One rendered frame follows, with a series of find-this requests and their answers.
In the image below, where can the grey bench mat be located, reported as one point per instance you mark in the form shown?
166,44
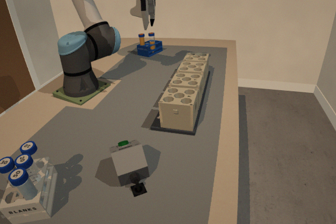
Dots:
181,167

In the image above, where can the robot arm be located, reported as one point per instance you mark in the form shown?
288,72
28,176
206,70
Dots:
78,49

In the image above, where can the blue tube rack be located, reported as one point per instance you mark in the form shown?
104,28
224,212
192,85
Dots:
145,50

